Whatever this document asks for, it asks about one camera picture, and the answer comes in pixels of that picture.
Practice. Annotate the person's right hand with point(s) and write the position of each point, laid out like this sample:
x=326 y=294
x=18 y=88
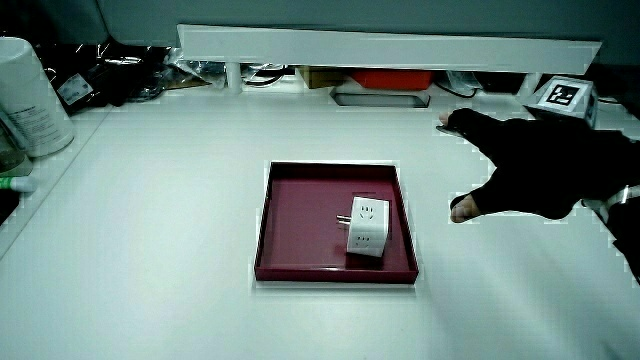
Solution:
x=540 y=165

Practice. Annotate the white cube socket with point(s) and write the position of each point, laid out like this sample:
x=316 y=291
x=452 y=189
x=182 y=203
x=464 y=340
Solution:
x=369 y=225

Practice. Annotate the person's right forearm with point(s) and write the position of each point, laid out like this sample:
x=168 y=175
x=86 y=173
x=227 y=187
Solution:
x=627 y=235

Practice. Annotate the red box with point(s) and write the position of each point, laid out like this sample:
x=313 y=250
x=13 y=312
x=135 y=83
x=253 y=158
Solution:
x=392 y=79

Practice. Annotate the black flat tablet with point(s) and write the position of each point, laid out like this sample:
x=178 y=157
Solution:
x=381 y=99

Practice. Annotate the white desk shelf riser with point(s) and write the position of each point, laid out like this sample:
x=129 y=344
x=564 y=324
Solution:
x=390 y=49

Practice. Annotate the brown cardboard box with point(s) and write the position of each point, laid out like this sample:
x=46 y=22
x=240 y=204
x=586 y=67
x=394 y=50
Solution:
x=322 y=77

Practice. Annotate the dark red square tray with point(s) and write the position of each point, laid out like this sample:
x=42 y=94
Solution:
x=305 y=225

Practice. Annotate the clear plastic bag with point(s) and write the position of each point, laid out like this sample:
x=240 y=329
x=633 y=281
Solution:
x=192 y=67

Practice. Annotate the black plastic bag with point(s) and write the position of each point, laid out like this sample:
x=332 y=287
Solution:
x=95 y=75

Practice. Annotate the white cylindrical container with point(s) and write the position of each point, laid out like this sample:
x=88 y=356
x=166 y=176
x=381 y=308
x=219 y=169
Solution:
x=30 y=100

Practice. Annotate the green and white marker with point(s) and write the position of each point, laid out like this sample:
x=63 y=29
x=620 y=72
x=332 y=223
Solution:
x=20 y=184

